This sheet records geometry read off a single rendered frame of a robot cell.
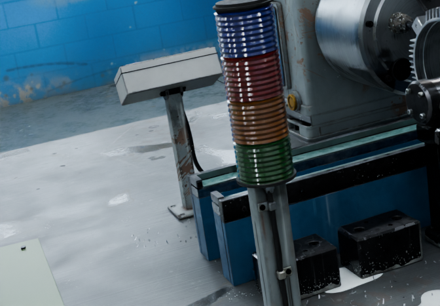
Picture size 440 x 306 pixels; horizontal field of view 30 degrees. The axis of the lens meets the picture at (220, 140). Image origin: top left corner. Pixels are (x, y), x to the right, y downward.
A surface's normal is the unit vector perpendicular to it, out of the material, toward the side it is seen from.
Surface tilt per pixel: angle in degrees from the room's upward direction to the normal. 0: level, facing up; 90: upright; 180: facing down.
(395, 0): 90
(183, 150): 90
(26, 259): 2
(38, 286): 2
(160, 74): 64
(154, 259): 0
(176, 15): 90
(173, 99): 90
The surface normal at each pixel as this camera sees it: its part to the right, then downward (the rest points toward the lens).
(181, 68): 0.26, -0.22
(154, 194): -0.14, -0.95
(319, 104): 0.36, 0.21
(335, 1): -0.88, -0.25
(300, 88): -0.92, 0.22
